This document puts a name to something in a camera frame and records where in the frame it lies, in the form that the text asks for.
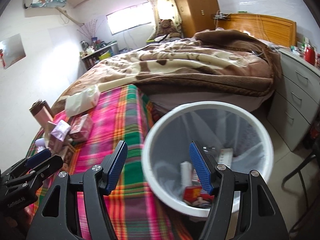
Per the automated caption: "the pink plaid bed cloth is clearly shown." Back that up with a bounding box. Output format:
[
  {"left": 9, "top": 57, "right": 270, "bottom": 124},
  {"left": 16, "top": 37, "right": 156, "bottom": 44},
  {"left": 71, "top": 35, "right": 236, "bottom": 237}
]
[{"left": 26, "top": 84, "right": 193, "bottom": 240}]

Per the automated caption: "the purple branch decoration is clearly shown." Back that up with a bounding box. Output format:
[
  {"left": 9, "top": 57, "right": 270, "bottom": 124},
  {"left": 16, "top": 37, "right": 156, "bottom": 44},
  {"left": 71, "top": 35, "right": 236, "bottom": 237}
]
[{"left": 77, "top": 18, "right": 105, "bottom": 41}]

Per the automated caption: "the red drink can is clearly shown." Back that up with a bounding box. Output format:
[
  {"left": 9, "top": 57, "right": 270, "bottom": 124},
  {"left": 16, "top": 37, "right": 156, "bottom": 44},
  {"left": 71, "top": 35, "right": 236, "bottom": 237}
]
[{"left": 182, "top": 185, "right": 214, "bottom": 209}]

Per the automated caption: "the floral window curtain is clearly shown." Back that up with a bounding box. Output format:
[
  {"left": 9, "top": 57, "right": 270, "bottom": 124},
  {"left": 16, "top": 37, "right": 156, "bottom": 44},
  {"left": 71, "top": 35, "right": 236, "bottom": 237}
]
[{"left": 148, "top": 0, "right": 182, "bottom": 29}]

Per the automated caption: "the white foam net sleeve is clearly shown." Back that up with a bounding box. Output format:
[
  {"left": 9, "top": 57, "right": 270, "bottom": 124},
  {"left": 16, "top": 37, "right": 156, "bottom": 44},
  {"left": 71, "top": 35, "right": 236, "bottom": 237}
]
[{"left": 35, "top": 138, "right": 47, "bottom": 153}]

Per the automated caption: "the purple small carton box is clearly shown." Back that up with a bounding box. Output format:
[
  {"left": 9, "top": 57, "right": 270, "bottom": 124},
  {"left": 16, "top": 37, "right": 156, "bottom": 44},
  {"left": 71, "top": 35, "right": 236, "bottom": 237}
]
[{"left": 48, "top": 120, "right": 71, "bottom": 153}]

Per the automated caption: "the white tissue pack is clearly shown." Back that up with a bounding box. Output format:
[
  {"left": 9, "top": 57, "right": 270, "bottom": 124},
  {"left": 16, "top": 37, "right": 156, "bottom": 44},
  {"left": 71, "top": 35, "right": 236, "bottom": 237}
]
[{"left": 65, "top": 85, "right": 100, "bottom": 117}]

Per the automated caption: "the pink brown travel mug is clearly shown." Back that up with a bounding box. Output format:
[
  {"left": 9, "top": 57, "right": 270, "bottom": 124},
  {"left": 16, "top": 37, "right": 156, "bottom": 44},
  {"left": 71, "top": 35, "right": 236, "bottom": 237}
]
[{"left": 29, "top": 99, "right": 54, "bottom": 128}]

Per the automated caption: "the black chair frame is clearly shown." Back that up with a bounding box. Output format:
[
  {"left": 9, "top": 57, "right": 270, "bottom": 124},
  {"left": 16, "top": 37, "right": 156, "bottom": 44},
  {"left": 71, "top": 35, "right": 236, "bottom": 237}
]
[{"left": 281, "top": 151, "right": 319, "bottom": 237}]

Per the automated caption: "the white round trash bin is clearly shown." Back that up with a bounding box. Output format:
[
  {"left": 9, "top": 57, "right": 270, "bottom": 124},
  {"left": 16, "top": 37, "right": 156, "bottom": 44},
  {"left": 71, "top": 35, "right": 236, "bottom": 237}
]
[{"left": 141, "top": 101, "right": 275, "bottom": 218}]

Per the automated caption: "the beige printed paper bag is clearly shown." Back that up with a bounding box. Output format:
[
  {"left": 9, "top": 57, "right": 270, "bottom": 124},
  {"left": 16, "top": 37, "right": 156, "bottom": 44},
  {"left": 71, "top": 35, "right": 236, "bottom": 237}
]
[{"left": 43, "top": 121, "right": 56, "bottom": 140}]

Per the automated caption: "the cluttered side table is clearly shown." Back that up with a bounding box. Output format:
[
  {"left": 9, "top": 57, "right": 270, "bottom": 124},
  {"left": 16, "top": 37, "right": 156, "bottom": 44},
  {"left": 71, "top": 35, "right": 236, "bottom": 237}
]
[{"left": 80, "top": 42, "right": 119, "bottom": 70}]

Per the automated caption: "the wooden headboard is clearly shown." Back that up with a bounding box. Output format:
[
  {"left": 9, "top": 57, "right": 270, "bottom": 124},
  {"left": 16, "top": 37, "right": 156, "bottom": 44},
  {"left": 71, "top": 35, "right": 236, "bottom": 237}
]
[{"left": 216, "top": 13, "right": 297, "bottom": 47}]

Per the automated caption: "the white long medicine box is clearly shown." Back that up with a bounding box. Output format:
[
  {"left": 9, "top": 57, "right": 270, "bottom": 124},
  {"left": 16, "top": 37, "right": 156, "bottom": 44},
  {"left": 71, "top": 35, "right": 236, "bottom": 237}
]
[{"left": 217, "top": 148, "right": 233, "bottom": 168}]

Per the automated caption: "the red hanging knot ornament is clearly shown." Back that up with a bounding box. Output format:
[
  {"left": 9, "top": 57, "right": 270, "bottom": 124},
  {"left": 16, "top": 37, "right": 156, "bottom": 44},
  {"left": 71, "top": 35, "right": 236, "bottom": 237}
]
[{"left": 0, "top": 49, "right": 5, "bottom": 68}]

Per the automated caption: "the silver wall mirror panel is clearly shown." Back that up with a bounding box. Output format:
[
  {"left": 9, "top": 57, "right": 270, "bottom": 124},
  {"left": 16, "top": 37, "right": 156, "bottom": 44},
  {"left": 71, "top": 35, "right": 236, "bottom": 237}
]
[{"left": 1, "top": 34, "right": 26, "bottom": 69}]

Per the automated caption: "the brown beige fleece blanket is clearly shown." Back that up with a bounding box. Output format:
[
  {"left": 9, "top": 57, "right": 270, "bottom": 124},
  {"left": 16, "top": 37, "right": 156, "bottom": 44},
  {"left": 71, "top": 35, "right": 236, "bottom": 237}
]
[{"left": 52, "top": 30, "right": 282, "bottom": 113}]

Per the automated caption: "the red strawberry milk carton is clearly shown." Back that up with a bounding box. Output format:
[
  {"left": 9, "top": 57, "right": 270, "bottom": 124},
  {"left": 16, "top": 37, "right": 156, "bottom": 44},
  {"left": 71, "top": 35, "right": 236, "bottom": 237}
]
[{"left": 69, "top": 114, "right": 93, "bottom": 142}]

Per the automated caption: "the wooden wardrobe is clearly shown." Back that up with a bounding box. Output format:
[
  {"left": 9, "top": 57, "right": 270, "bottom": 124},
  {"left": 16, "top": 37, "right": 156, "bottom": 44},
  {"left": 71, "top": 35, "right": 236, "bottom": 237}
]
[{"left": 175, "top": 0, "right": 220, "bottom": 38}]

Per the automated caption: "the brown teddy bear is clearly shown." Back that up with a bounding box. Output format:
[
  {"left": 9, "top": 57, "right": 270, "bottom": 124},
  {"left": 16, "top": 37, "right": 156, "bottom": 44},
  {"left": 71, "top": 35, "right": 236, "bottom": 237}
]
[{"left": 157, "top": 19, "right": 181, "bottom": 38}]

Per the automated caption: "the red jar on nightstand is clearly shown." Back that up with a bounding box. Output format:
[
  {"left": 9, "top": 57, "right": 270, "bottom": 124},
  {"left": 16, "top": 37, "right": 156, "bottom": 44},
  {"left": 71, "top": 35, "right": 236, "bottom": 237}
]
[{"left": 304, "top": 44, "right": 316, "bottom": 66}]

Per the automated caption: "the grey drawer nightstand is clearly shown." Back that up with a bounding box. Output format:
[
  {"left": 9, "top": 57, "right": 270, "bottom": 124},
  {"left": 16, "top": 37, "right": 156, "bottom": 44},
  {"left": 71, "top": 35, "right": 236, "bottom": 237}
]
[{"left": 267, "top": 48, "right": 320, "bottom": 151}]

